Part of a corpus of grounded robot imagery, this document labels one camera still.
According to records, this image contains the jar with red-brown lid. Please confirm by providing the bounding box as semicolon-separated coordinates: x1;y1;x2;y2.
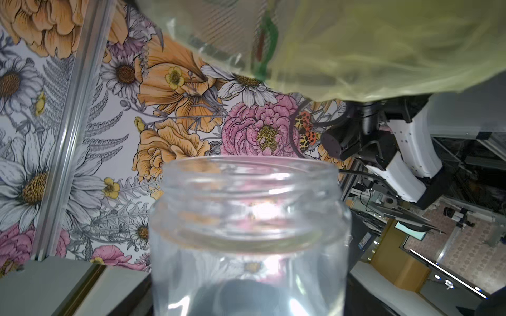
149;156;351;315

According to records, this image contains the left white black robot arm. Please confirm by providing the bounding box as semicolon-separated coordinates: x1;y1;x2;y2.
321;94;452;209

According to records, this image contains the yellow-green plastic bin bag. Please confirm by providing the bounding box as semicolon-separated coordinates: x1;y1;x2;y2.
133;1;505;102

